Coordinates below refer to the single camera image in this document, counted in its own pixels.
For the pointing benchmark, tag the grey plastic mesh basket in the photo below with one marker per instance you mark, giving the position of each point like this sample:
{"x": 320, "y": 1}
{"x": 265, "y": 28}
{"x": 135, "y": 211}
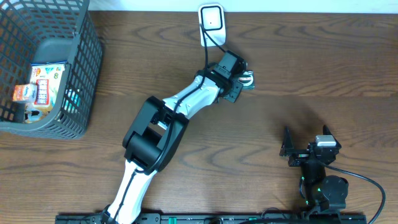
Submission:
{"x": 45, "y": 32}

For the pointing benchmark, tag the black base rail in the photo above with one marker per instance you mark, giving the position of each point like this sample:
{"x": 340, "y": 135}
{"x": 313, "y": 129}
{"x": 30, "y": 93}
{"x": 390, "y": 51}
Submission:
{"x": 156, "y": 218}

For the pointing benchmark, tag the light blue tissue pack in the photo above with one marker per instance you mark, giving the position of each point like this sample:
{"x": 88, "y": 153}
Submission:
{"x": 72, "y": 102}

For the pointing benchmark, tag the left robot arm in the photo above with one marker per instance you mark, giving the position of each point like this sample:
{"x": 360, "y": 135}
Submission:
{"x": 153, "y": 137}

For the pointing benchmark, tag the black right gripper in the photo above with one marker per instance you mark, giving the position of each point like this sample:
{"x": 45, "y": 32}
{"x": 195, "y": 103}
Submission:
{"x": 287, "y": 144}

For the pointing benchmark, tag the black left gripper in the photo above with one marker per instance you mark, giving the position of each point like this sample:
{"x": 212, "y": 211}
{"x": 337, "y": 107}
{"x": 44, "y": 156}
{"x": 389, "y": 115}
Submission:
{"x": 236, "y": 92}

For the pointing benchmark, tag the small orange carton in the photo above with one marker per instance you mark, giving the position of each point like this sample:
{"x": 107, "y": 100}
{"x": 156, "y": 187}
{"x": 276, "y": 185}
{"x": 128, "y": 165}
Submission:
{"x": 25, "y": 93}

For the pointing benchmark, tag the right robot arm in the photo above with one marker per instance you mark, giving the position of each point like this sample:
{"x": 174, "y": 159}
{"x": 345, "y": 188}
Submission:
{"x": 324, "y": 194}

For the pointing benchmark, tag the large yellow snack bag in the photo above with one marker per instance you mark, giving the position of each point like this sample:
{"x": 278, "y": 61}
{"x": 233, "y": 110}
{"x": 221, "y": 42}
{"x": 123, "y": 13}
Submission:
{"x": 47, "y": 78}

